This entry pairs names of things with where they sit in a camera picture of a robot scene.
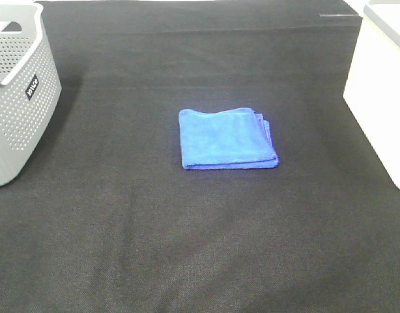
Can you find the blue microfiber towel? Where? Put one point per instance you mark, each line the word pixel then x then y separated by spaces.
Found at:
pixel 232 139

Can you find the white plastic storage box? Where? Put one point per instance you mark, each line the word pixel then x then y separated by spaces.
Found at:
pixel 372 89

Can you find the grey perforated plastic basket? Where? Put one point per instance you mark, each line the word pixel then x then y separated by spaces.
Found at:
pixel 29 85

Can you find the black fabric table cloth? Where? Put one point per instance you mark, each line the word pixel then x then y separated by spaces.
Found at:
pixel 103 218

